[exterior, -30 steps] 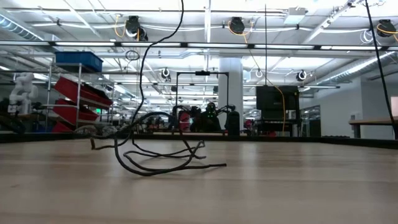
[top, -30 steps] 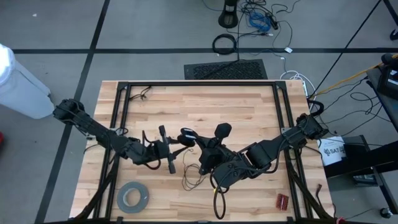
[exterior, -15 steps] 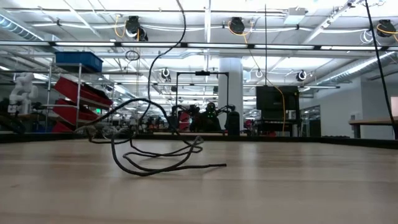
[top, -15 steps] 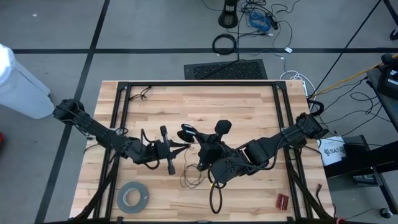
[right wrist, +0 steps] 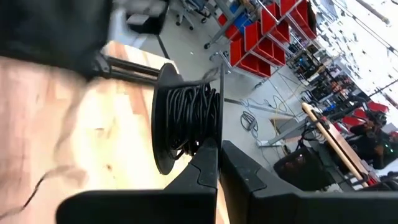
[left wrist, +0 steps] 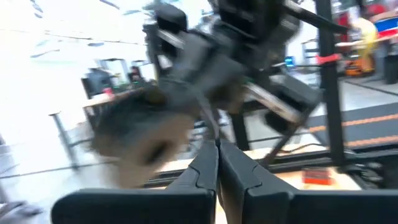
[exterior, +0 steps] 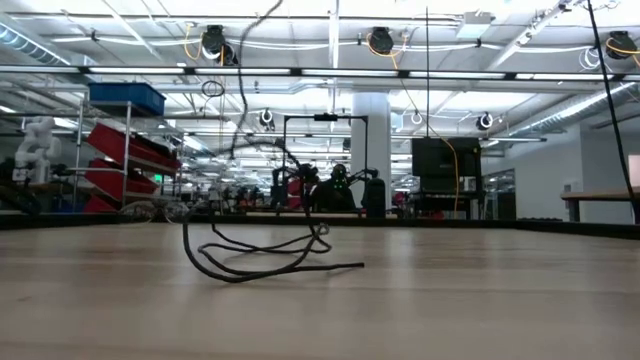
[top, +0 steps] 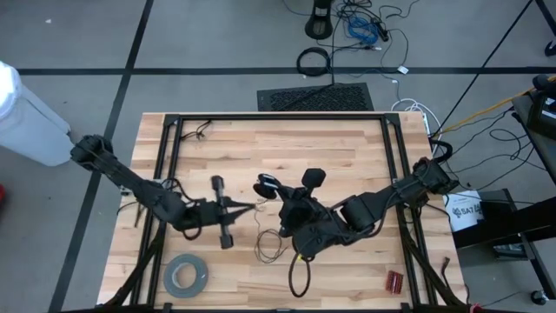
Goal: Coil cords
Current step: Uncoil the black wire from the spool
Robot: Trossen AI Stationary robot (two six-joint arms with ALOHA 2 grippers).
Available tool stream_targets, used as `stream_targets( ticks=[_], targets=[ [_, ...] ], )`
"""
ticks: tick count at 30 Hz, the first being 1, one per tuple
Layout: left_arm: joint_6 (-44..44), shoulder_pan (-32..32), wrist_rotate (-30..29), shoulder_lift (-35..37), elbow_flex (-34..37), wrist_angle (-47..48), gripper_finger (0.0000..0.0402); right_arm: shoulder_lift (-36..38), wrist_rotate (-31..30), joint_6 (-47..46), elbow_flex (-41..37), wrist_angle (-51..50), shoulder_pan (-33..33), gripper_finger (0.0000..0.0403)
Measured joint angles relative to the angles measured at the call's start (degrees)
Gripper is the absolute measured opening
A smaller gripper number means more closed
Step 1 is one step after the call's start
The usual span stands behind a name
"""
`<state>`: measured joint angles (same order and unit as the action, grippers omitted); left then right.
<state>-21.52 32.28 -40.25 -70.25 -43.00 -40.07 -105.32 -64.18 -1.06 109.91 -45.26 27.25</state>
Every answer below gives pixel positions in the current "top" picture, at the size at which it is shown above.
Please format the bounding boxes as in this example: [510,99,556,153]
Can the black aluminium table frame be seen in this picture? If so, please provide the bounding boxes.
[97,111,468,313]

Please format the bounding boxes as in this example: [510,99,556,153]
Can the white trash bin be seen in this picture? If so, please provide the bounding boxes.
[0,60,77,168]

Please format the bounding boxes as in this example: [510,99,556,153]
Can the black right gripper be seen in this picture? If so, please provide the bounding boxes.
[268,167,328,239]

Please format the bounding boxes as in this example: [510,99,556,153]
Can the black stand base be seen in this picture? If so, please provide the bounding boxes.
[303,0,335,41]

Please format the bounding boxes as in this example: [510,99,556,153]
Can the short black cable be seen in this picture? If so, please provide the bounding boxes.
[179,118,215,143]

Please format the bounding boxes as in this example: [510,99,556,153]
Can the white power strip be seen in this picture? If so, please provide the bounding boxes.
[417,109,434,137]

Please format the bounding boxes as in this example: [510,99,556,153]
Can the yellow cable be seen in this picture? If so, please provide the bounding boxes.
[432,74,556,137]

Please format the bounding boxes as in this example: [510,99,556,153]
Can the grey duct tape roll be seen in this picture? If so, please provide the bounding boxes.
[162,252,210,300]

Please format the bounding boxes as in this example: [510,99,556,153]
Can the black floor grate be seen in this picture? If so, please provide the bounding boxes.
[256,82,375,112]

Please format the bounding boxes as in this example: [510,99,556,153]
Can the thick black looped cable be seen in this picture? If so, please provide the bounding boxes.
[288,253,313,299]

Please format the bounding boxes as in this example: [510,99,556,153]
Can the black equipment cart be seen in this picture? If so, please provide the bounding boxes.
[451,73,556,306]

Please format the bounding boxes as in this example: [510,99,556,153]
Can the blue cable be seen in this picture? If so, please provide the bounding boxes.
[346,15,381,45]

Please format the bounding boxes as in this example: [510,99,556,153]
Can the white paper sign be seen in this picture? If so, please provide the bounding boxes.
[443,190,485,233]

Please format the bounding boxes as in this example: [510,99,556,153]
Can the black power adapter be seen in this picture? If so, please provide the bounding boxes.
[372,17,391,43]

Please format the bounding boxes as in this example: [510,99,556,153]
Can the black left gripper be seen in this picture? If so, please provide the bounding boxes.
[184,174,259,250]

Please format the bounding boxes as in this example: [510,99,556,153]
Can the white cable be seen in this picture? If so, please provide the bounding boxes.
[389,97,435,115]

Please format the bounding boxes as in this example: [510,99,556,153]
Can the black coiled cable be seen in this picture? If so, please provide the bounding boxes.
[295,46,333,78]

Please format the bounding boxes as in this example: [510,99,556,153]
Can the red screwdriver bit set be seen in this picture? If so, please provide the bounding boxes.
[385,270,405,296]

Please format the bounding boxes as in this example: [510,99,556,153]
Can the black plastic cord spool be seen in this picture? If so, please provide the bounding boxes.
[252,172,280,202]

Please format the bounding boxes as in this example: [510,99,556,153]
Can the thin black cord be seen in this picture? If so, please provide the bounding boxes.
[252,200,291,265]

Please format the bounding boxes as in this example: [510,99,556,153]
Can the brown connector cable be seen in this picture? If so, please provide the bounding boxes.
[440,256,453,286]

